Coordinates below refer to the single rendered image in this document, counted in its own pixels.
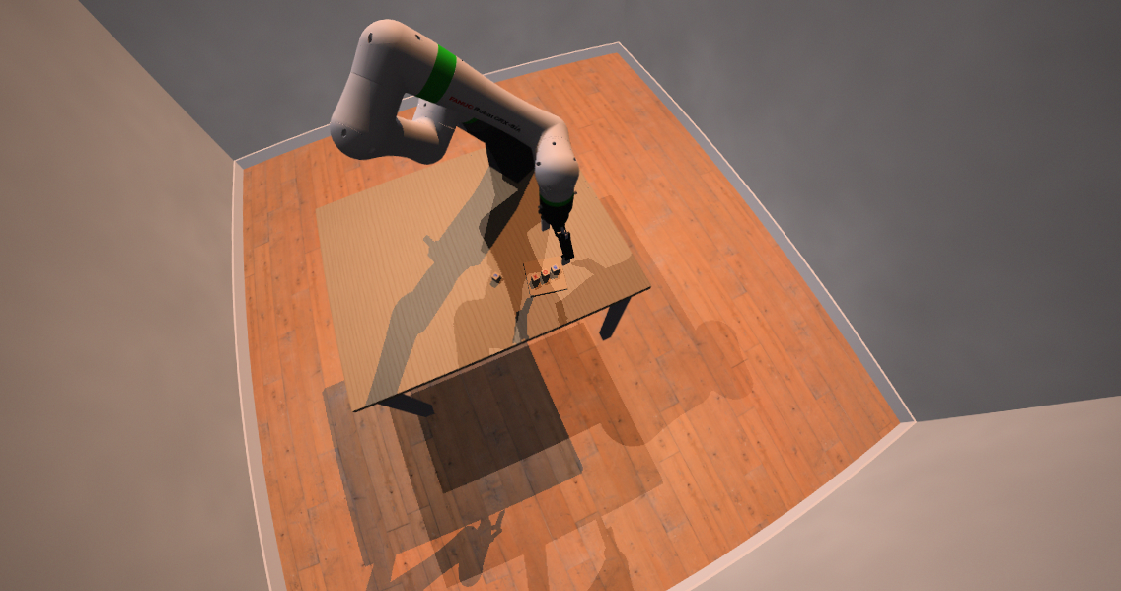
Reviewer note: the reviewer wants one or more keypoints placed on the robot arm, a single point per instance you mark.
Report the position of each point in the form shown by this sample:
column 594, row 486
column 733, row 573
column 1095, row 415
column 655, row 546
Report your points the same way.
column 365, row 124

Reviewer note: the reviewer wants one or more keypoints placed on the tan square mat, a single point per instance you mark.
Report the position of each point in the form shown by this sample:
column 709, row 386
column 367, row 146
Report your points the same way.
column 555, row 282

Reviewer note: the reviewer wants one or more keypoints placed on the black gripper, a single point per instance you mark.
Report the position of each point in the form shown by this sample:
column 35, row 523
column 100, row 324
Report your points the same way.
column 558, row 224

